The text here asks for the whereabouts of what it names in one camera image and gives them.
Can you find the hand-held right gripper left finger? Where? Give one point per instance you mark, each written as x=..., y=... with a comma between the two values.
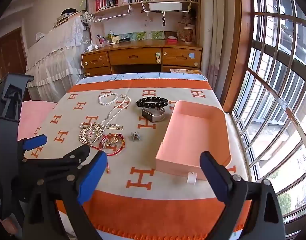
x=93, y=177

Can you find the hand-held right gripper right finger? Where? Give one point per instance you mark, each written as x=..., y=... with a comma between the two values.
x=213, y=177

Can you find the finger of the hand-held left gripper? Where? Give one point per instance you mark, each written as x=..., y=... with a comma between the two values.
x=57, y=163
x=35, y=141

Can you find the gold rhinestone hair comb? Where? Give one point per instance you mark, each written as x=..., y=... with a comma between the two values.
x=89, y=132

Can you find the pink cardboard box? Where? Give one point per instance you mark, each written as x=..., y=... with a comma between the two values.
x=193, y=130

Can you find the silver smart band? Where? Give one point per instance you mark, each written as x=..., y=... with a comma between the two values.
x=149, y=113

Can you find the small gold flower brooch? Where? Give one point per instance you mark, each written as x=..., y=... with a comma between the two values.
x=116, y=140

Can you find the orange and beige printed blanket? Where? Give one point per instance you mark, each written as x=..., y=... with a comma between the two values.
x=143, y=155

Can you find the gold pearl safety pin brooch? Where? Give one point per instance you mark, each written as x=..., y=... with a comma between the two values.
x=115, y=126

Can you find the pale blue flower hair clip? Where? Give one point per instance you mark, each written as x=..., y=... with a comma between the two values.
x=135, y=136

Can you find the brown wooden door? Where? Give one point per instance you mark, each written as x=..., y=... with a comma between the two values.
x=10, y=55

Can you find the pale blue patterned sheet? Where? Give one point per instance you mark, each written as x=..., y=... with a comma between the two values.
x=133, y=76

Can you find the orange printed booklet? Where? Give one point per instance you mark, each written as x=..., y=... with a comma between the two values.
x=185, y=71

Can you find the white power adapter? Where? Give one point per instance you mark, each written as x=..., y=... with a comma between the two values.
x=93, y=47

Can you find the metal window grille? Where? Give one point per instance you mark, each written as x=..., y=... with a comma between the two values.
x=275, y=80

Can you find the stack of books with hat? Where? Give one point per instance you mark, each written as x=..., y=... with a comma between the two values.
x=65, y=17

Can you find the wooden desk with drawers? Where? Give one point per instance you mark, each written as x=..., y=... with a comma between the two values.
x=135, y=56

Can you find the green and cream drawer hook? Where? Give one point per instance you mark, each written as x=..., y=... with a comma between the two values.
x=158, y=58

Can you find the black flashlight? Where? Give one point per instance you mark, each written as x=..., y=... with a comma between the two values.
x=124, y=40

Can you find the small red box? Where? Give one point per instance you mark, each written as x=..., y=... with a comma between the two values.
x=171, y=40

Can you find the brown paper cup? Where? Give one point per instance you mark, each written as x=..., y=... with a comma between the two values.
x=188, y=35

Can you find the beige curtain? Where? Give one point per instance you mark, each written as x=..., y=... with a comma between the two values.
x=216, y=30

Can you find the strip of green pictures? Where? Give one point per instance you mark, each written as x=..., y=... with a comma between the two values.
x=140, y=35

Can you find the hanging black keys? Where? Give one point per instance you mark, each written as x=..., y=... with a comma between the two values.
x=163, y=22

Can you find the white plastic tray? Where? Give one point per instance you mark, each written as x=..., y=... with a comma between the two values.
x=165, y=5

